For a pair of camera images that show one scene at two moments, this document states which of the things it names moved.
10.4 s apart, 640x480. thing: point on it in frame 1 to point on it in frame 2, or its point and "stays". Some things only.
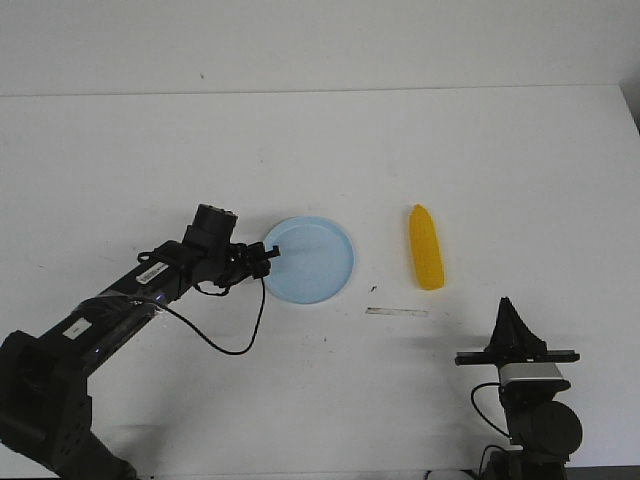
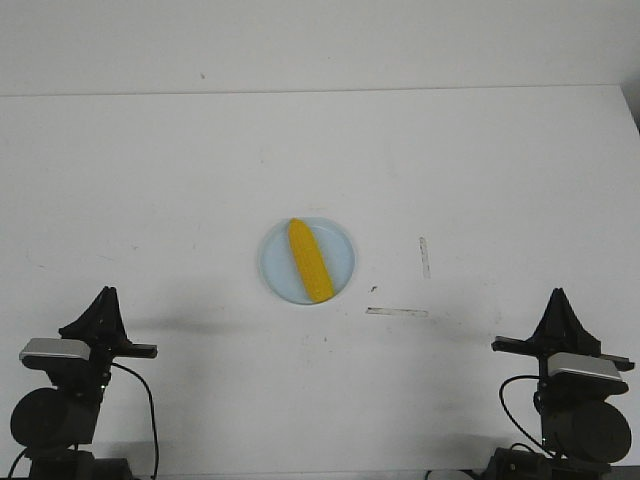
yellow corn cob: [426, 248] to [310, 261]
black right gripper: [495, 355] to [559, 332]
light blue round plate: [316, 259] stays
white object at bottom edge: [448, 475] stays
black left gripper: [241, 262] to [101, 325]
